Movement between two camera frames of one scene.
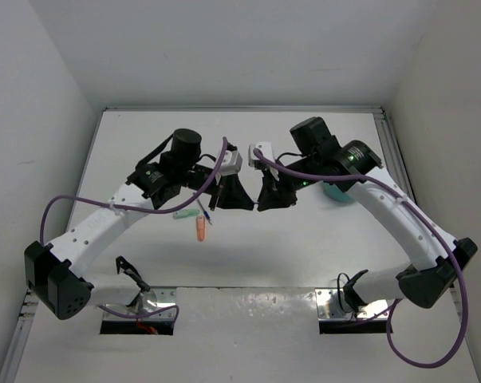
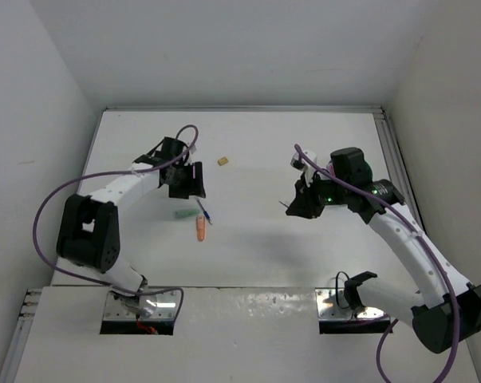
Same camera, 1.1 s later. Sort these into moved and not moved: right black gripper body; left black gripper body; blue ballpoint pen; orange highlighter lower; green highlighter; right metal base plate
Moved: right black gripper body; left black gripper body
Not moved: blue ballpoint pen; right metal base plate; green highlighter; orange highlighter lower
